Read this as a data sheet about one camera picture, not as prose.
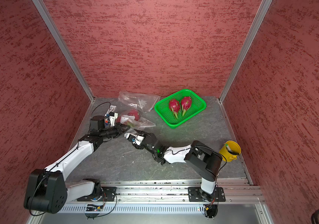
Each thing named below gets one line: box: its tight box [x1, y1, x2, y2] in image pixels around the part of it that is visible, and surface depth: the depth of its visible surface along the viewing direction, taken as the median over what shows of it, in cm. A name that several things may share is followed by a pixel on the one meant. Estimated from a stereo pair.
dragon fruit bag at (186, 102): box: [180, 96, 193, 117], surface depth 112 cm
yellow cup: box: [219, 140, 242, 162], surface depth 85 cm
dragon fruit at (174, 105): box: [168, 98, 181, 119], surface depth 109 cm
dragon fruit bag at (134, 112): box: [127, 108, 141, 122], surface depth 101 cm
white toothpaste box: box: [108, 104, 118, 114], surface depth 116 cm
